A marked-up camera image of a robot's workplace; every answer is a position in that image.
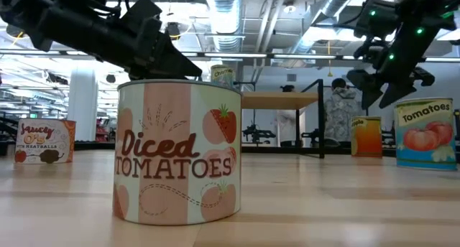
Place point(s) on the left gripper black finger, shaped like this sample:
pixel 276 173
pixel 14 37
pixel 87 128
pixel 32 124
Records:
pixel 178 65

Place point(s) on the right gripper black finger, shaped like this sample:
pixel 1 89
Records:
pixel 370 96
pixel 393 94

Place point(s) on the orange pineapple can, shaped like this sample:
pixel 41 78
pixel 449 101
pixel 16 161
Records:
pixel 366 139

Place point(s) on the blue-green cherries can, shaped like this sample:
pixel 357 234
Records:
pixel 223 76

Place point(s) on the blue tomatoes can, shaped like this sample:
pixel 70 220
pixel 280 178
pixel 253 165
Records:
pixel 424 139

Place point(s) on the diced tomatoes can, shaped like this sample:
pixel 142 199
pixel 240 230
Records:
pixel 165 150

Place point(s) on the orange white Saucy O's can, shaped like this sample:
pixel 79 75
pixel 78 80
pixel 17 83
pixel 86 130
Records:
pixel 43 139

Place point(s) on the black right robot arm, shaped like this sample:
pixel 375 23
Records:
pixel 413 38

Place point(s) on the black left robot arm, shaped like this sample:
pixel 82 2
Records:
pixel 72 24

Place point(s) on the person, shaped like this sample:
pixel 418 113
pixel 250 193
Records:
pixel 289 125
pixel 341 114

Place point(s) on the wooden shelf with black frame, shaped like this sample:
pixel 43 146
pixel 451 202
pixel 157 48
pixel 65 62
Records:
pixel 276 100

